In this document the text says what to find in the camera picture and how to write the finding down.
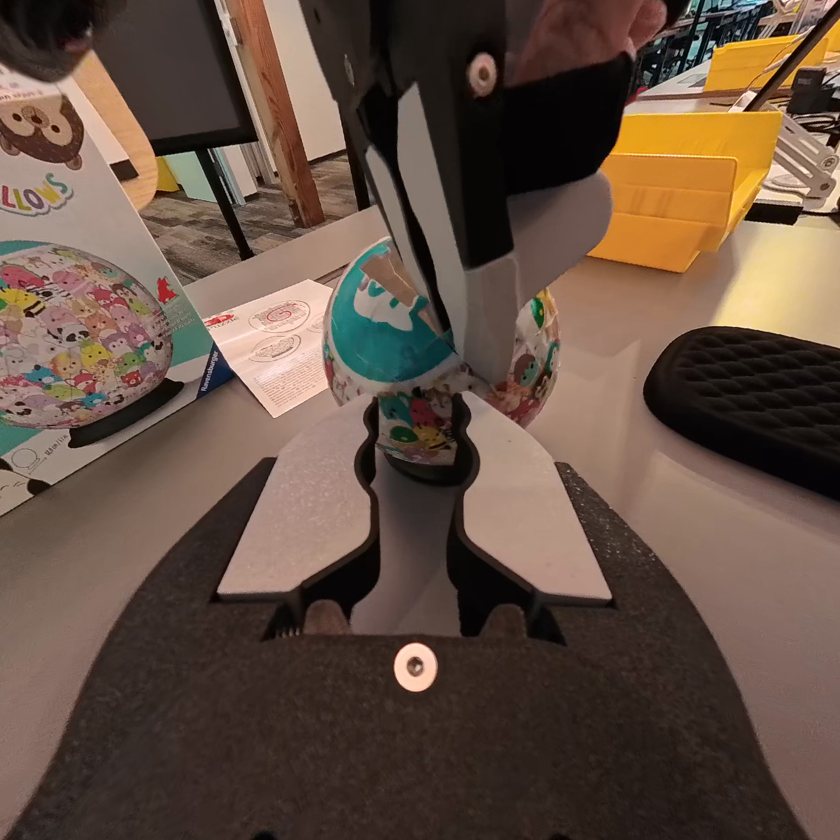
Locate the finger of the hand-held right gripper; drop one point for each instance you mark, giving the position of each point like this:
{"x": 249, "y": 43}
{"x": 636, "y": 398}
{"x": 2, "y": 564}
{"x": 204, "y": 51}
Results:
{"x": 489, "y": 315}
{"x": 390, "y": 197}

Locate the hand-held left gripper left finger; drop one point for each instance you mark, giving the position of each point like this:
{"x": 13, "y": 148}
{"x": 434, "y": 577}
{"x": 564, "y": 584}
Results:
{"x": 302, "y": 518}

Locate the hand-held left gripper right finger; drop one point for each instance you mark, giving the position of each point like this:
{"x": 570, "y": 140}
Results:
{"x": 525, "y": 518}

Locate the colourful puzzle ball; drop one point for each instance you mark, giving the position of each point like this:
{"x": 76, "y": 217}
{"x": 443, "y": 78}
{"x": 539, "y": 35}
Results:
{"x": 374, "y": 334}

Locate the black ball stand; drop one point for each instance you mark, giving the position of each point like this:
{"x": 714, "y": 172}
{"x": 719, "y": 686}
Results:
{"x": 423, "y": 474}

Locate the puzzle ball box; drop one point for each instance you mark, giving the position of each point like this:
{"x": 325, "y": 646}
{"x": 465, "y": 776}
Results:
{"x": 79, "y": 315}

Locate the person's right hand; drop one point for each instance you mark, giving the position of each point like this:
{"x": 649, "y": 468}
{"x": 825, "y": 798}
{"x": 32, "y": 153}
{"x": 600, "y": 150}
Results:
{"x": 577, "y": 33}

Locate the white instruction sheet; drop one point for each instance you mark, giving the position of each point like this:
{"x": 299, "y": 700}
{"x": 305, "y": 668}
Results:
{"x": 275, "y": 374}

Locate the yellow storage bin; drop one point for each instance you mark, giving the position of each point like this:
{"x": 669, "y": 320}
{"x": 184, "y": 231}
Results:
{"x": 695, "y": 134}
{"x": 656, "y": 229}
{"x": 741, "y": 65}

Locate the black display panel on stand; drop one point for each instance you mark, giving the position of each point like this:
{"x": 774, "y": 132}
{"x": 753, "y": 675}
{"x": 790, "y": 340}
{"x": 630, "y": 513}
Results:
{"x": 177, "y": 65}

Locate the black padded wrist rest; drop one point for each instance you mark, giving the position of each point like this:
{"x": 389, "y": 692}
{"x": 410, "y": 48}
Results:
{"x": 741, "y": 387}

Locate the light wooden panel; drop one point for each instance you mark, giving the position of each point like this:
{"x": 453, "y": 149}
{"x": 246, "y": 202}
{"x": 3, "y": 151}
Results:
{"x": 118, "y": 131}

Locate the black power adapter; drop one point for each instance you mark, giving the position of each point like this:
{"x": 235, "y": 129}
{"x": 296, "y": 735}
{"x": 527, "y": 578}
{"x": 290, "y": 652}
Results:
{"x": 807, "y": 88}

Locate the dark fuzzy cloth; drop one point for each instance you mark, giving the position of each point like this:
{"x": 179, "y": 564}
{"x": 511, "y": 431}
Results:
{"x": 39, "y": 33}

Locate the wooden post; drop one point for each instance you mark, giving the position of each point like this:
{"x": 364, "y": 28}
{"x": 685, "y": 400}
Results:
{"x": 275, "y": 118}

